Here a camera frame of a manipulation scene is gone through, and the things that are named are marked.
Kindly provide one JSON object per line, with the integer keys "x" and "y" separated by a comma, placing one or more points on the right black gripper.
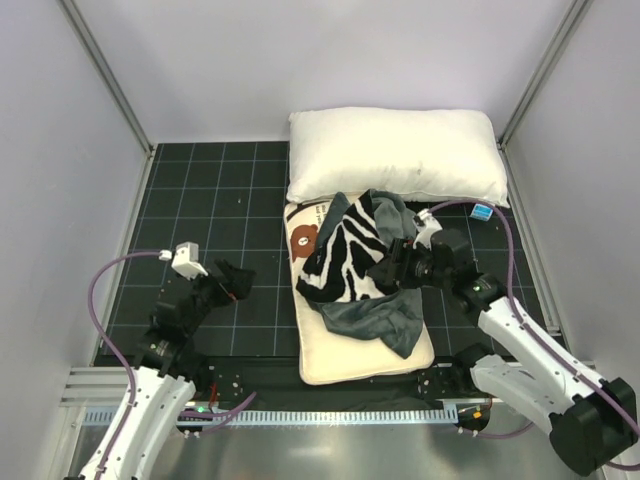
{"x": 400, "y": 262}

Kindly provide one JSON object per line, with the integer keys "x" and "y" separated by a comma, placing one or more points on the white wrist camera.
{"x": 184, "y": 260}
{"x": 426, "y": 226}

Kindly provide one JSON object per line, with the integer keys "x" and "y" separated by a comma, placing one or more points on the zebra and grey pillowcase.
{"x": 335, "y": 280}

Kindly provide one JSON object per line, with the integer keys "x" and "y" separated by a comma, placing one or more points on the right aluminium frame post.
{"x": 563, "y": 34}

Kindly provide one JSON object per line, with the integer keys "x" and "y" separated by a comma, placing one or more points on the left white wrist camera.
{"x": 184, "y": 260}

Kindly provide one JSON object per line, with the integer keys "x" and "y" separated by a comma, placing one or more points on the black grid mat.
{"x": 229, "y": 199}

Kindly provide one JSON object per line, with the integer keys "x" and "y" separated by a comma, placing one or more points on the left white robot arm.
{"x": 167, "y": 372}

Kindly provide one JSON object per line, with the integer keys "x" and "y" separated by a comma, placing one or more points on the aluminium frame post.
{"x": 85, "y": 36}
{"x": 563, "y": 34}

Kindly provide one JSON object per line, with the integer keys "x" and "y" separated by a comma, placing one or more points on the cream bear print pillow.
{"x": 325, "y": 357}

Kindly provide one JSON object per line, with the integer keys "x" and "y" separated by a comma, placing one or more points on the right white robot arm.
{"x": 589, "y": 420}

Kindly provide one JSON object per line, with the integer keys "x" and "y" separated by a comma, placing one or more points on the left aluminium frame post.
{"x": 85, "y": 36}

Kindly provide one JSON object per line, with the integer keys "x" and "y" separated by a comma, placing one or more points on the blue white pillow tag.
{"x": 481, "y": 212}

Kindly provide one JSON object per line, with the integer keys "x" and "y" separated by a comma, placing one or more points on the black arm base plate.
{"x": 278, "y": 386}

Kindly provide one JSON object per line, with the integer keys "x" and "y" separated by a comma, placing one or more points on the large white pillow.
{"x": 423, "y": 156}

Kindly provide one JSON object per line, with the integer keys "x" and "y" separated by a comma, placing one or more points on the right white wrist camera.
{"x": 426, "y": 226}

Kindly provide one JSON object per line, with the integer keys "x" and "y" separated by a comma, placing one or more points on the aluminium front rail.
{"x": 94, "y": 386}

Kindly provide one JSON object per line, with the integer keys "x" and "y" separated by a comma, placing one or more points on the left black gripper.
{"x": 216, "y": 288}

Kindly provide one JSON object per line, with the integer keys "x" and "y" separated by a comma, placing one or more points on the slotted cable duct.
{"x": 102, "y": 416}

